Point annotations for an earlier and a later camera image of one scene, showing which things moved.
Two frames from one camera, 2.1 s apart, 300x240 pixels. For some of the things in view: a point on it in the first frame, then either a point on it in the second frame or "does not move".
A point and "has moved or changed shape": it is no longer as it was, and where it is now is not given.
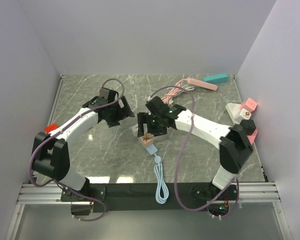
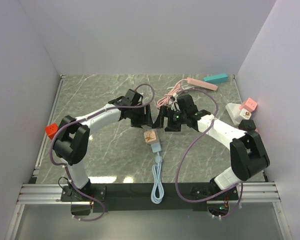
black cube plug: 249,125 does not move
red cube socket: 51,127 does not move
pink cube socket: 249,104 does not move
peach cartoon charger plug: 147,139 has moved or changed shape
